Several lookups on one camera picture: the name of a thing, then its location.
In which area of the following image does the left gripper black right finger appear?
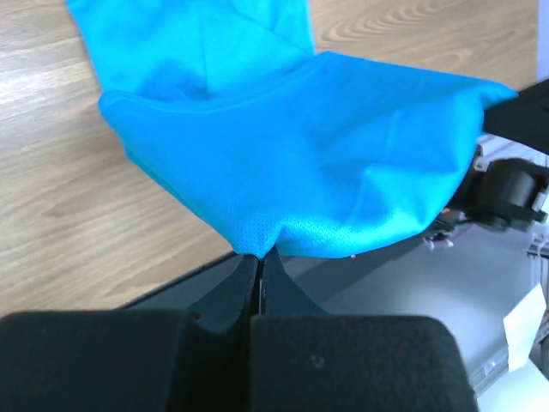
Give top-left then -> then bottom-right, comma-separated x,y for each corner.
249,250 -> 477,411

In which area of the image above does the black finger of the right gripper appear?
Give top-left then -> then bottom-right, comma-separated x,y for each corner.
482,79 -> 549,146

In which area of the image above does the teal t-shirt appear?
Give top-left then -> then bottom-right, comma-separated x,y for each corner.
68,1 -> 515,258

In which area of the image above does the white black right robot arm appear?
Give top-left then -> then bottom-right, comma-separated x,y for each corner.
448,79 -> 548,232

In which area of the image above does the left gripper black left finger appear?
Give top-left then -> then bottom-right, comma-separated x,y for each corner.
1,256 -> 259,411

